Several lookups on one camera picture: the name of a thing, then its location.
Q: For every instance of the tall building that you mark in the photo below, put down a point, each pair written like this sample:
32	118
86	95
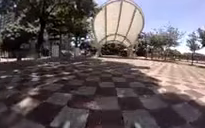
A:
4	25

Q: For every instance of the red and grey checkered pavement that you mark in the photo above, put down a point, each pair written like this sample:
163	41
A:
106	90

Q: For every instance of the robot's own part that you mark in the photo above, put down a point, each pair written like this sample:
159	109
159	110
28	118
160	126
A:
137	125
66	124

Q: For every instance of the white canopy shelter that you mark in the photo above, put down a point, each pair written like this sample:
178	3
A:
118	20

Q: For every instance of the pale sign board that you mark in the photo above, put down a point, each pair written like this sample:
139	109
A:
77	52
55	51

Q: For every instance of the large shady tree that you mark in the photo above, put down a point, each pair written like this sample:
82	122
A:
41	16

